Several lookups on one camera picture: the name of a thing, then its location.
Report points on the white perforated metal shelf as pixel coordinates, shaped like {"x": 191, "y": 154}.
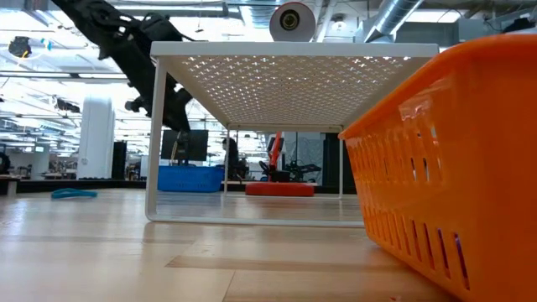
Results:
{"x": 293, "y": 49}

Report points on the red desk lamp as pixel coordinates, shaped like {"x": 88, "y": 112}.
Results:
{"x": 279, "y": 189}

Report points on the black background monitor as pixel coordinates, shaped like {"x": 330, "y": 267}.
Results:
{"x": 197, "y": 144}

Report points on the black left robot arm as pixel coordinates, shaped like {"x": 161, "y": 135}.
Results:
{"x": 96, "y": 21}

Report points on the blue plastic basket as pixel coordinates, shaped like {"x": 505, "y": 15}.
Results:
{"x": 189, "y": 179}

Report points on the white room column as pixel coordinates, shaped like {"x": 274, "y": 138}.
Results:
{"x": 96, "y": 138}

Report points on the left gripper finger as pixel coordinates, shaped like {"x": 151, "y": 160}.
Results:
{"x": 171, "y": 117}
{"x": 184, "y": 113}

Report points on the orange plastic basket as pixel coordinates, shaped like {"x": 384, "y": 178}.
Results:
{"x": 461, "y": 147}

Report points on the person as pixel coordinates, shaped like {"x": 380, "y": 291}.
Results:
{"x": 230, "y": 157}

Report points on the silver ceiling duct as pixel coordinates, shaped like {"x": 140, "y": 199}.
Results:
{"x": 392, "y": 17}

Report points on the black ceiling camera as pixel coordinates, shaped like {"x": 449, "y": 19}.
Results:
{"x": 19, "y": 47}

